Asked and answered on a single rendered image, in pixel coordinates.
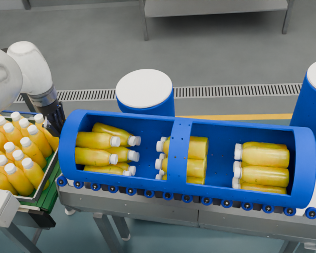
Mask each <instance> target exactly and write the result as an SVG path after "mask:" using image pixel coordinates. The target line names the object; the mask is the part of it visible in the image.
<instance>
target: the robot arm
mask: <svg viewBox="0 0 316 253"><path fill-rule="evenodd" d="M19 93H26V94H27V96H28V97H29V99H30V101H31V103H32V104H33V105H35V106H36V107H37V109H38V111H39V112H40V113H41V114H42V115H43V119H44V120H45V123H44V124H42V127H43V128H45V129H46V130H47V131H48V132H49V133H50V134H51V135H52V136H53V137H58V138H59V139H60V134H61V130H62V127H63V124H64V122H65V120H66V119H65V115H64V111H63V105H62V101H58V99H57V91H56V89H55V86H54V83H53V81H52V77H51V71H50V69H49V66H48V64H47V62H46V60H45V58H44V57H43V55H42V53H41V52H40V50H39V49H38V48H37V47H36V46H35V45H34V44H33V43H31V42H27V41H20V42H16V43H13V44H12V45H10V46H9V48H8V51H7V53H5V52H4V51H2V50H0V112H1V111H3V110H5V109H6V108H8V107H9V106H10V105H11V104H12V103H13V102H14V101H15V100H16V98H17V96H18V95H19Z"/></svg>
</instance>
